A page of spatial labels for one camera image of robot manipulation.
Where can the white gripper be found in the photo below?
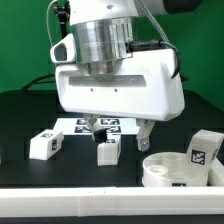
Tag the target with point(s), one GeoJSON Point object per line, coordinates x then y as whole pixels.
{"type": "Point", "coordinates": [144, 86]}

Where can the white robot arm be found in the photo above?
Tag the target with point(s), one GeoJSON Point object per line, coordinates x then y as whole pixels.
{"type": "Point", "coordinates": [106, 31]}

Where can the white marker sheet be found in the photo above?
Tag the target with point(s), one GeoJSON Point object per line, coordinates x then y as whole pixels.
{"type": "Point", "coordinates": [77, 126]}

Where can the white front fence bar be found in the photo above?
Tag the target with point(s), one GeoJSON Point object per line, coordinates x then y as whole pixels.
{"type": "Point", "coordinates": [110, 201]}

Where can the white fence bar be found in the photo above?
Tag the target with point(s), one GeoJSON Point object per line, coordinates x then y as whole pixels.
{"type": "Point", "coordinates": [110, 201]}
{"type": "Point", "coordinates": [216, 177]}

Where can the white right fence bar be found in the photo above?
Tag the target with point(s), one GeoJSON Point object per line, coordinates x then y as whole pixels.
{"type": "Point", "coordinates": [216, 177]}

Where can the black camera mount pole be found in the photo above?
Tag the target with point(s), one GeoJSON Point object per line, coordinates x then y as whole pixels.
{"type": "Point", "coordinates": [61, 20]}

